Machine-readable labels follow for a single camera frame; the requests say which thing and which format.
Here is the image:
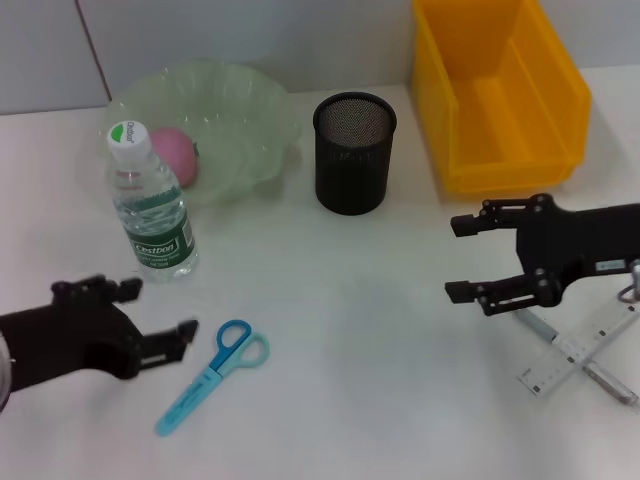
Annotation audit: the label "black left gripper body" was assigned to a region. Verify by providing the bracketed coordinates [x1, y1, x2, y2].
[0, 286, 145, 396]

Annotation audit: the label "silver grey pen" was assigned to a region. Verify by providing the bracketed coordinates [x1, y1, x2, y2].
[512, 308, 640, 407]

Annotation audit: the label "clear green-label water bottle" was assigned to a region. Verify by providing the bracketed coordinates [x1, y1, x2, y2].
[105, 120, 200, 284]

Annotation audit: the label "yellow plastic storage bin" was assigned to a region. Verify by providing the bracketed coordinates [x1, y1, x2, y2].
[411, 0, 593, 195]

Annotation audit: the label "right wrist cable with connector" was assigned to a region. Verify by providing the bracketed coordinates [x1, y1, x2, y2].
[617, 259, 640, 305]

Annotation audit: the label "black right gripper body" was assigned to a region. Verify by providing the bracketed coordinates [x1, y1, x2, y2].
[514, 194, 640, 309]

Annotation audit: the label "blue plastic scissors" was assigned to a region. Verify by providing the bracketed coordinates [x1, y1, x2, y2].
[154, 319, 271, 437]

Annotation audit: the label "pink peach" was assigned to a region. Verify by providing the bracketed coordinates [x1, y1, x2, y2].
[149, 127, 200, 189]

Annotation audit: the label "black mesh cup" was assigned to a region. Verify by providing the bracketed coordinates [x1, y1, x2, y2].
[312, 92, 399, 217]

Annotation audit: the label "pale green glass fruit plate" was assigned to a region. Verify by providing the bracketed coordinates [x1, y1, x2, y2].
[99, 58, 304, 206]

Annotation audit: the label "transparent plastic ruler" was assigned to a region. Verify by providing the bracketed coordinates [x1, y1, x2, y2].
[517, 299, 640, 399]

